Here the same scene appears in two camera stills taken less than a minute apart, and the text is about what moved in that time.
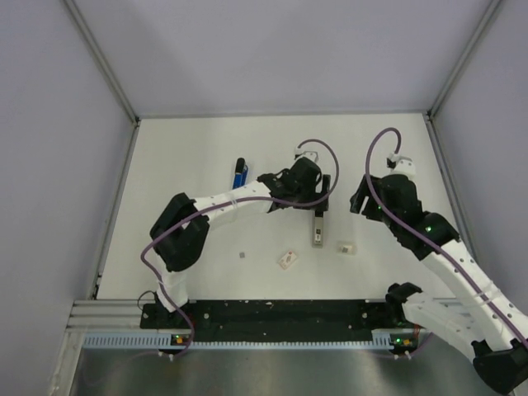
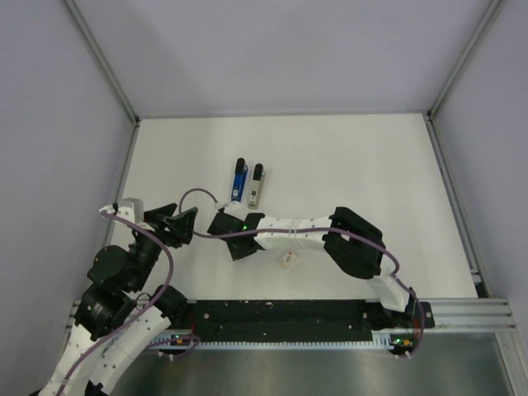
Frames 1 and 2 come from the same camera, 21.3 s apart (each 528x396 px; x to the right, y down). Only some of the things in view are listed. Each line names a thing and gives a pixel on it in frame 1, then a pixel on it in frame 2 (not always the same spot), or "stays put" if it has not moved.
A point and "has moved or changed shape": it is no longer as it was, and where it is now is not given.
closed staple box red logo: x=287 y=260 stays put
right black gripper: x=357 y=200 to x=237 y=254
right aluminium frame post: x=488 y=13 stays put
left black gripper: x=323 y=188 to x=182 y=225
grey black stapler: x=318 y=231 has moved or changed shape
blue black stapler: x=240 y=176 stays put
